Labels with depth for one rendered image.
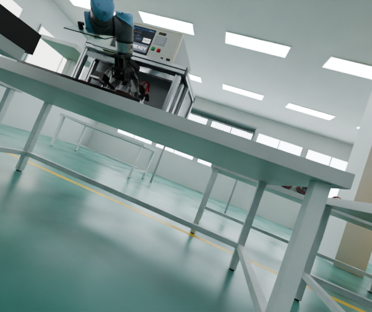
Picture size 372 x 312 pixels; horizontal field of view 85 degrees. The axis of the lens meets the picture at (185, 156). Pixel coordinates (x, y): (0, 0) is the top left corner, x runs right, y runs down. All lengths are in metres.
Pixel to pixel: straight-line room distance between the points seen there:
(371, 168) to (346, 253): 1.42
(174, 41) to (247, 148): 0.88
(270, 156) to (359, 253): 3.81
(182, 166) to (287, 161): 6.84
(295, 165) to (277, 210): 6.95
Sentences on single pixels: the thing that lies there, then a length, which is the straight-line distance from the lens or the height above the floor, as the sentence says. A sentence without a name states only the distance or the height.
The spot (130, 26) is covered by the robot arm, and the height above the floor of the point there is 1.05.
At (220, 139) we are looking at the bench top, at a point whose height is 0.71.
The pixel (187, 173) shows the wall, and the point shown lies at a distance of 7.44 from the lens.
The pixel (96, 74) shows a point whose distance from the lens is 1.35.
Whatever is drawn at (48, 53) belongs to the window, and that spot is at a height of 2.15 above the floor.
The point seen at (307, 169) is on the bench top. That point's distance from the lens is 0.75.
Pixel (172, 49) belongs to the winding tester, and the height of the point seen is 1.21.
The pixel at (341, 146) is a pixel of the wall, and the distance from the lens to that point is 8.51.
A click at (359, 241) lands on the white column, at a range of 4.41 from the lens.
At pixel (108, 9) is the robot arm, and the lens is 0.88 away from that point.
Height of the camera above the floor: 0.57
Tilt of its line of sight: 4 degrees up
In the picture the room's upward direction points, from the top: 21 degrees clockwise
